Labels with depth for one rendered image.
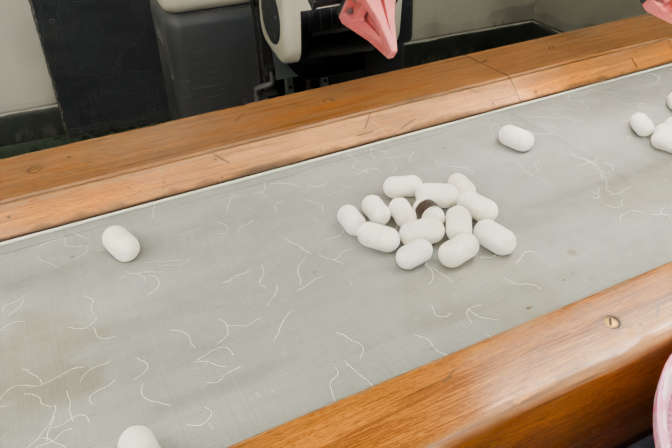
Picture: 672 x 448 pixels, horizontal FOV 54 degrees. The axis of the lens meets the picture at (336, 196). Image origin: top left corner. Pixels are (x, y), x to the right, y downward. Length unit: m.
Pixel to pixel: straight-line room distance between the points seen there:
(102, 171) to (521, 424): 0.42
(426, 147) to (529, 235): 0.17
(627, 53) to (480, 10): 2.21
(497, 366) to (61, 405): 0.26
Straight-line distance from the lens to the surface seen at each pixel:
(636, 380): 0.45
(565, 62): 0.84
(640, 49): 0.92
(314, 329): 0.45
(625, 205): 0.61
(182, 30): 1.39
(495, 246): 0.51
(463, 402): 0.38
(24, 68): 2.60
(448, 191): 0.56
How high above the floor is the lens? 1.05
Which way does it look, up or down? 31 degrees down
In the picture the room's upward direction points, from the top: 3 degrees counter-clockwise
